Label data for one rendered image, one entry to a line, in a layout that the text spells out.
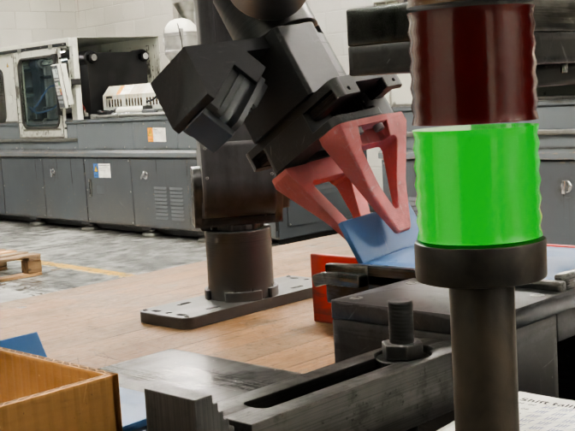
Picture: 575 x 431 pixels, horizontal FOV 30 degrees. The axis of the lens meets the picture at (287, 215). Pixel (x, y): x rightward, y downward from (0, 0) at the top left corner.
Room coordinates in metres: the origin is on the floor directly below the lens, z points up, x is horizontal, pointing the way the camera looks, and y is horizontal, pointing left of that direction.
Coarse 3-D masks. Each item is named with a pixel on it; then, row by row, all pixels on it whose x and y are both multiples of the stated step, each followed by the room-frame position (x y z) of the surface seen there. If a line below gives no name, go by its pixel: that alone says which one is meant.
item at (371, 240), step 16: (352, 224) 0.68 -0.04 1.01; (368, 224) 0.69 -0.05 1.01; (384, 224) 0.70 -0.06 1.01; (416, 224) 0.71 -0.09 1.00; (352, 240) 0.67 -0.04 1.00; (368, 240) 0.68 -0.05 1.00; (384, 240) 0.69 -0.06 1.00; (400, 240) 0.70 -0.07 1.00; (368, 256) 0.67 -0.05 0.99; (384, 256) 0.68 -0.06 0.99; (400, 256) 0.67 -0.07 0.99; (560, 256) 0.62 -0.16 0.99; (560, 272) 0.59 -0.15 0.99
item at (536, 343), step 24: (336, 336) 0.57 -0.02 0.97; (360, 336) 0.56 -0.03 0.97; (384, 336) 0.55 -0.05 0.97; (432, 336) 0.53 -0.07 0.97; (528, 336) 0.53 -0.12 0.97; (552, 336) 0.55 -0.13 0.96; (336, 360) 0.57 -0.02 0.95; (528, 360) 0.53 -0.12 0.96; (552, 360) 0.54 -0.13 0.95; (528, 384) 0.53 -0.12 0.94; (552, 384) 0.54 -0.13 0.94
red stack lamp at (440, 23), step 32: (416, 32) 0.32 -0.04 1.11; (448, 32) 0.31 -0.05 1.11; (480, 32) 0.31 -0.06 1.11; (512, 32) 0.31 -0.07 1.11; (416, 64) 0.32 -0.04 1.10; (448, 64) 0.31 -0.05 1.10; (480, 64) 0.31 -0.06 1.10; (512, 64) 0.31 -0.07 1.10; (416, 96) 0.32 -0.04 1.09; (448, 96) 0.31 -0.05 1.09; (480, 96) 0.31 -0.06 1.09; (512, 96) 0.31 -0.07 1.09
